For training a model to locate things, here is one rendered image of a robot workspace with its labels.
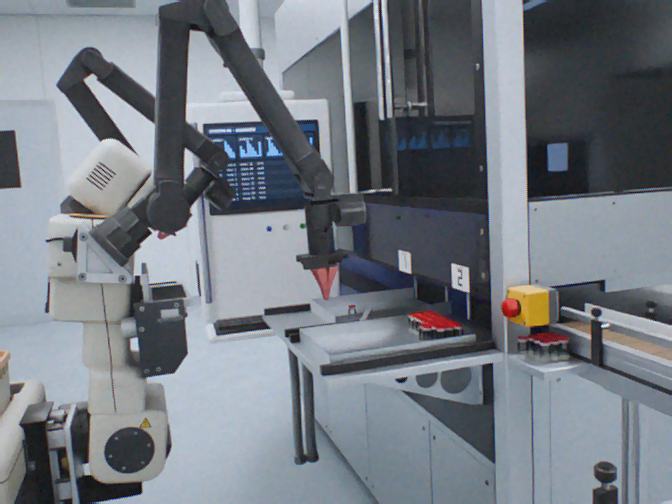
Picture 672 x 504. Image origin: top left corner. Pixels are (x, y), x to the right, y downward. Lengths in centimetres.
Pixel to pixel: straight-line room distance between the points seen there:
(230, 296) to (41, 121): 479
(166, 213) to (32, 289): 568
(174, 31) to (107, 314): 60
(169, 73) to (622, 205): 101
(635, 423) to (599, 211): 46
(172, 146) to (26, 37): 574
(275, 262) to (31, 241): 478
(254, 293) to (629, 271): 124
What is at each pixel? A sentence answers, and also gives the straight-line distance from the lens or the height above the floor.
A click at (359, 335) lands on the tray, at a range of 160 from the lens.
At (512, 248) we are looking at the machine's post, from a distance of 139.
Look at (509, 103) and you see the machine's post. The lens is 138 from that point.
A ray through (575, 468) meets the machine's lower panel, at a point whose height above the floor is 58.
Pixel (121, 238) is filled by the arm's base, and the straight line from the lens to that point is 123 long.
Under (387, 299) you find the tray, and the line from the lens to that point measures 200.
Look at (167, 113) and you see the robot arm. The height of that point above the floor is 142.
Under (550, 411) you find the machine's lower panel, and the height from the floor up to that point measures 73.
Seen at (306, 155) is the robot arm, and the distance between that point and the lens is 129.
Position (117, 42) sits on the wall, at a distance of 687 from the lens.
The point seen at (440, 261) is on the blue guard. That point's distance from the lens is 165.
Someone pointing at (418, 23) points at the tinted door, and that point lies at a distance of 176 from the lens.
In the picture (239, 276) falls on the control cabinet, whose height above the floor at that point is 95.
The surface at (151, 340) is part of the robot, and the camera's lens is 139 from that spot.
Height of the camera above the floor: 129
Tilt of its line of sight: 7 degrees down
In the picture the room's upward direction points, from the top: 3 degrees counter-clockwise
